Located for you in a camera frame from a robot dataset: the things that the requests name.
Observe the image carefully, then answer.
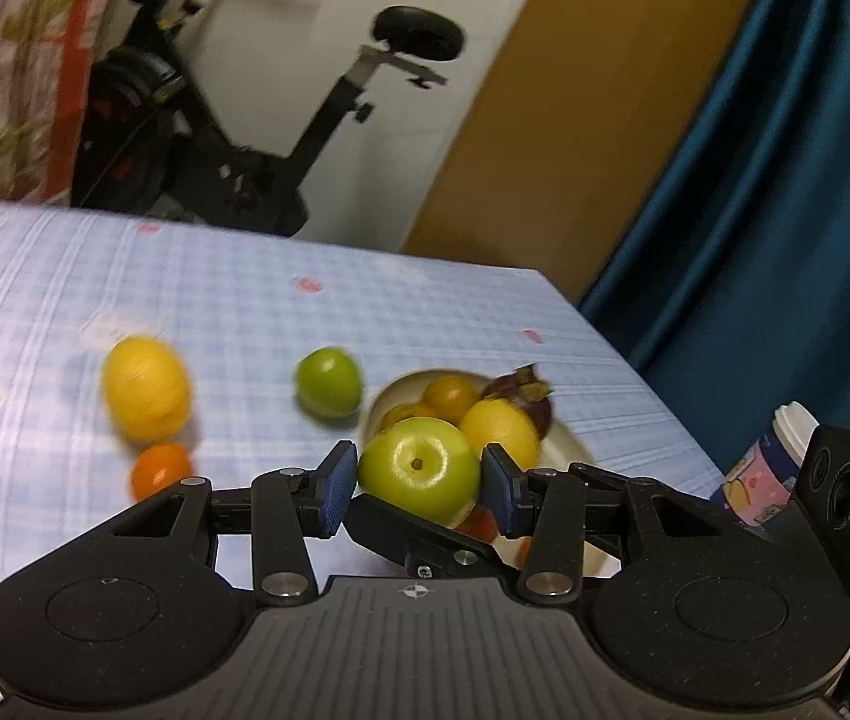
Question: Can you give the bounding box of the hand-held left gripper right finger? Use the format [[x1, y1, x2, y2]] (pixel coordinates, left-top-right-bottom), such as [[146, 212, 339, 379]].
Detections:
[[479, 444, 749, 605]]

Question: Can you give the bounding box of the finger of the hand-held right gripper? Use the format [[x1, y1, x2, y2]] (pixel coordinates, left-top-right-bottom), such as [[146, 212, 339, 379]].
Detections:
[[346, 493, 517, 580]]

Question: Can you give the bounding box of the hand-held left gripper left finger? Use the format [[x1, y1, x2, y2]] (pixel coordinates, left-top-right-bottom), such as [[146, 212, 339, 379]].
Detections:
[[98, 441, 360, 607]]

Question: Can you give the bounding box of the red apple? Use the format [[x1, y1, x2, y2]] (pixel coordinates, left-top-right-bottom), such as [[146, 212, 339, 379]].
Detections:
[[455, 506, 531, 567]]

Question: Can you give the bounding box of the yellow lemon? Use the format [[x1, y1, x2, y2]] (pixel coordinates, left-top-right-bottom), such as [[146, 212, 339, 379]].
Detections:
[[101, 336, 192, 442], [459, 399, 541, 470]]

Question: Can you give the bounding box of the yellow-green apple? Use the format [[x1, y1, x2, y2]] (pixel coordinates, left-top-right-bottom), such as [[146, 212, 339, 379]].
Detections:
[[357, 418, 482, 530]]

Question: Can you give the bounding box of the cream ceramic bowl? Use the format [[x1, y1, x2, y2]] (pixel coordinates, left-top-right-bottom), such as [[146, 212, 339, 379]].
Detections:
[[357, 369, 621, 578]]

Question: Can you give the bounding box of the purple mangosteen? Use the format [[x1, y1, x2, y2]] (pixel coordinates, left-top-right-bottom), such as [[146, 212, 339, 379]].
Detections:
[[479, 364, 555, 440]]

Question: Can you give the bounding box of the small orange tangerine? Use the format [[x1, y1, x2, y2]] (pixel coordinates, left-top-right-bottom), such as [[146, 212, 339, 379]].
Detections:
[[423, 376, 482, 425], [381, 403, 437, 432], [131, 442, 195, 503]]

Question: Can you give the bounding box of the small green lime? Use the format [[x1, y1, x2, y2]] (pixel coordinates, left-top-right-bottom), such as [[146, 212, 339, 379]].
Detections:
[[294, 347, 363, 421]]

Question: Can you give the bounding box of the white-capped printed bottle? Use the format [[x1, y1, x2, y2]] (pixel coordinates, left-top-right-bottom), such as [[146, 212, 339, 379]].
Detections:
[[708, 403, 820, 527]]

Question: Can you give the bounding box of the blue curtain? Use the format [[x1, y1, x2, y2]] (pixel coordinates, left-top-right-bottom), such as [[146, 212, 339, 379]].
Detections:
[[579, 0, 850, 481]]

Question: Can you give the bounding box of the black exercise bike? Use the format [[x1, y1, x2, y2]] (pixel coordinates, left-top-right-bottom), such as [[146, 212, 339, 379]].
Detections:
[[68, 0, 466, 239]]

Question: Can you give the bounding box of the wooden door panel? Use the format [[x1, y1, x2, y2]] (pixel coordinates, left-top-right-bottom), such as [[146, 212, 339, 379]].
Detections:
[[402, 0, 775, 301]]

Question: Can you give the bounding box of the printed red backdrop cloth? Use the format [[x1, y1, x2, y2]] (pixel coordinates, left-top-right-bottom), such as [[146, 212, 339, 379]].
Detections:
[[0, 0, 115, 203]]

